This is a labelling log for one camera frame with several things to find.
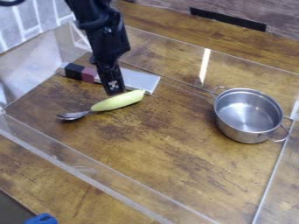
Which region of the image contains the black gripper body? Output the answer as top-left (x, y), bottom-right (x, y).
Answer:
top-left (84, 20), bottom-right (131, 66)

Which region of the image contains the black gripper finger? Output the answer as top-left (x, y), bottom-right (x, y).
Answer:
top-left (96, 61), bottom-right (126, 95)

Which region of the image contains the spoon with yellow handle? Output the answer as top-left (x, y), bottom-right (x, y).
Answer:
top-left (56, 89), bottom-right (146, 121)

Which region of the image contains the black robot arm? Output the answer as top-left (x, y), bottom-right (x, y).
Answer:
top-left (64, 0), bottom-right (131, 95)

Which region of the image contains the silver metal pot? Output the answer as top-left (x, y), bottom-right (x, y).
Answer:
top-left (211, 87), bottom-right (290, 144)

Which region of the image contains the blue object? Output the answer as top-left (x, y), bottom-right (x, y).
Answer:
top-left (23, 213), bottom-right (59, 224)

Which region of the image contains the clear acrylic triangular bracket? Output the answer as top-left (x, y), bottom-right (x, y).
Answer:
top-left (70, 23), bottom-right (92, 52)

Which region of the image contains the black wall strip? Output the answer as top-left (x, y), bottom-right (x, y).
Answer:
top-left (190, 7), bottom-right (267, 32)

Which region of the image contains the black cable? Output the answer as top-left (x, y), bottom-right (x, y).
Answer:
top-left (0, 0), bottom-right (26, 7)

